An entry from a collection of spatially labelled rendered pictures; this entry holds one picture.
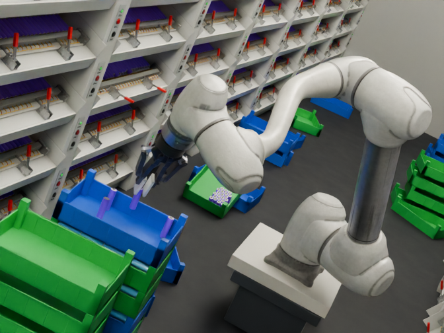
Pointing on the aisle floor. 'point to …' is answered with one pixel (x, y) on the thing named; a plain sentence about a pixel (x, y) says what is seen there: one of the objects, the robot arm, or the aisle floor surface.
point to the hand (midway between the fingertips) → (144, 184)
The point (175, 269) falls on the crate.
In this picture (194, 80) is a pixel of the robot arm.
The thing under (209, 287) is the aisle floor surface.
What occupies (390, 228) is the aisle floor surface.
